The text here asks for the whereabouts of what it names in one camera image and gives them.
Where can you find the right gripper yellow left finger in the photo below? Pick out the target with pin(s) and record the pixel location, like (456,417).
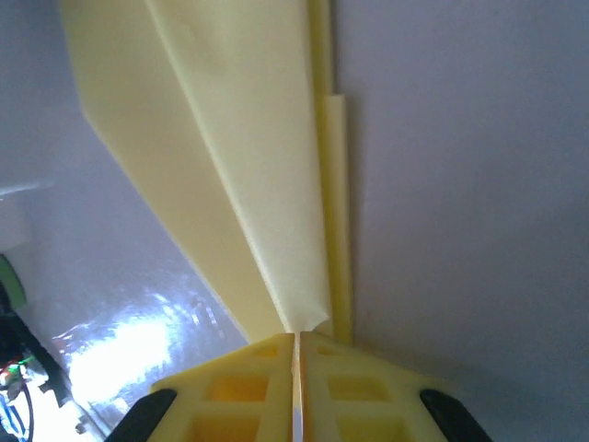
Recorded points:
(239,405)

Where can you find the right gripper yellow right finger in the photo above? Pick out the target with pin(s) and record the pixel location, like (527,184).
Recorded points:
(359,405)

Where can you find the yellow cloth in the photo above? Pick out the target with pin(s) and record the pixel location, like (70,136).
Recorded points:
(239,138)

